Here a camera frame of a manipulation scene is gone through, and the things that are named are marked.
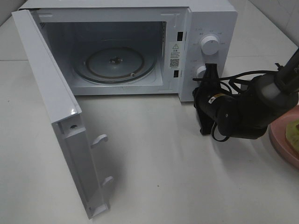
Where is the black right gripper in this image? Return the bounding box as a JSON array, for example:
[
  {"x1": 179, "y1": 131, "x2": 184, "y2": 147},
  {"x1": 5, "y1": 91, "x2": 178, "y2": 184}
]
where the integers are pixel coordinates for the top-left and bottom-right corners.
[{"x1": 192, "y1": 63, "x2": 232, "y2": 135}]

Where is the pink round plate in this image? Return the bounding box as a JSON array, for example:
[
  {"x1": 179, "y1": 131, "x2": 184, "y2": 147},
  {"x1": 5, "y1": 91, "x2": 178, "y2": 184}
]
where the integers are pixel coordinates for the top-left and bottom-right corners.
[{"x1": 269, "y1": 112, "x2": 299, "y2": 169}]

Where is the sandwich with white bread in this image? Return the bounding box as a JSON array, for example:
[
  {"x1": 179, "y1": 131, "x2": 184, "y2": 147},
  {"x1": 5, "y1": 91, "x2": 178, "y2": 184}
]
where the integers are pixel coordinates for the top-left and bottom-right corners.
[{"x1": 285, "y1": 120, "x2": 299, "y2": 150}]

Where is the white microwave door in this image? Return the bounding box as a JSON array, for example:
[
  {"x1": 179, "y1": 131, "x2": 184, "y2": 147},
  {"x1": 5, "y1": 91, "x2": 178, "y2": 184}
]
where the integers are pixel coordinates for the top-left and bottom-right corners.
[{"x1": 12, "y1": 9, "x2": 113, "y2": 219}]

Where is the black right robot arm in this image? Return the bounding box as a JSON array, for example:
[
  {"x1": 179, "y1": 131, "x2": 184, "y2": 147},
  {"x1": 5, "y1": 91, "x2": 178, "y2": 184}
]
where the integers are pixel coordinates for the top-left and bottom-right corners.
[{"x1": 192, "y1": 51, "x2": 299, "y2": 142}]

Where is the white lower microwave knob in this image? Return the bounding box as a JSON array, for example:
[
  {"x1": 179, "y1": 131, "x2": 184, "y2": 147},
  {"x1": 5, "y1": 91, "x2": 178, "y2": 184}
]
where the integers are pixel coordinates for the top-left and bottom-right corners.
[{"x1": 196, "y1": 65, "x2": 206, "y2": 78}]

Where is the white microwave knob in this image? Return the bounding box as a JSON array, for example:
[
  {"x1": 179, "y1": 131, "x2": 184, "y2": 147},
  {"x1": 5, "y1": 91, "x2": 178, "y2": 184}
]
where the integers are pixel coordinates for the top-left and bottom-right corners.
[
  {"x1": 196, "y1": 65, "x2": 206, "y2": 78},
  {"x1": 200, "y1": 35, "x2": 220, "y2": 56}
]

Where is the white upper microwave knob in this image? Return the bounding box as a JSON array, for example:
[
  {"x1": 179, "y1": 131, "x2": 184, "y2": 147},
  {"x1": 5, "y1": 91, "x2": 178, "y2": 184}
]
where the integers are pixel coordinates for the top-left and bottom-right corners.
[{"x1": 200, "y1": 35, "x2": 220, "y2": 56}]

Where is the white warning label sticker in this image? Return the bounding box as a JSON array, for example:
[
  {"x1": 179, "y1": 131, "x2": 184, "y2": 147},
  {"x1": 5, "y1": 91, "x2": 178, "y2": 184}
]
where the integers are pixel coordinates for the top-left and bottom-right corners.
[{"x1": 168, "y1": 42, "x2": 183, "y2": 70}]

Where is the white microwave oven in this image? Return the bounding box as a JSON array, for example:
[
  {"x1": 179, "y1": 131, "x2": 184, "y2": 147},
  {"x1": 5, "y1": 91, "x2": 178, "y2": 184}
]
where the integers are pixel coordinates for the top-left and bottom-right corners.
[{"x1": 18, "y1": 0, "x2": 237, "y2": 102}]

